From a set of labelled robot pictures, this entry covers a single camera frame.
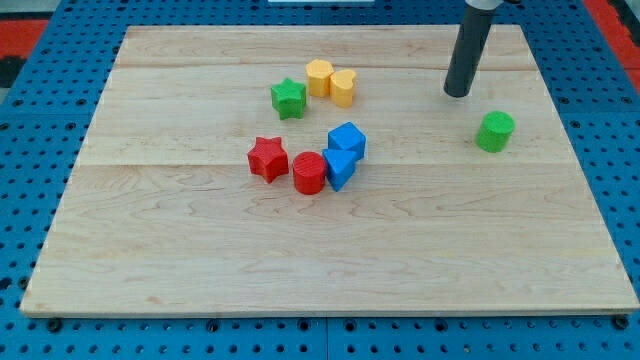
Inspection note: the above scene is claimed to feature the light wooden board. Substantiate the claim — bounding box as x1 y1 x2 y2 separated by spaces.
20 25 639 318

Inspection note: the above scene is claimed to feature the red cylinder block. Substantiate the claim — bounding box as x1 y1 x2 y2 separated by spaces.
292 151 326 195

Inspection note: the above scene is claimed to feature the green star block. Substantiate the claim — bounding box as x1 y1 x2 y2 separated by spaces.
270 78 307 120

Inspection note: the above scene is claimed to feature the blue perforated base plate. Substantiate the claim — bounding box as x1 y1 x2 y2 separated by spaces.
1 0 639 359

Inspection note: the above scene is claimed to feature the green cylinder block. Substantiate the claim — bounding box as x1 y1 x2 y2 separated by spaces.
476 111 515 153

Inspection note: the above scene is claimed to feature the red star block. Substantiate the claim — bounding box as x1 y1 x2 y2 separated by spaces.
247 137 289 183

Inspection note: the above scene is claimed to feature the yellow heart block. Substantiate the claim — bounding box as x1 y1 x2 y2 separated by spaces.
330 69 357 108

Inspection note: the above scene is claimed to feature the blue cube block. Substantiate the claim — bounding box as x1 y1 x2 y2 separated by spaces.
328 122 367 160

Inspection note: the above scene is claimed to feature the blue triangle block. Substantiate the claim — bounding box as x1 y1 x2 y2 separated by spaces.
322 149 357 192

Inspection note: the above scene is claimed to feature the yellow hexagon block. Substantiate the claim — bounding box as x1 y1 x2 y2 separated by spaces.
305 59 334 97

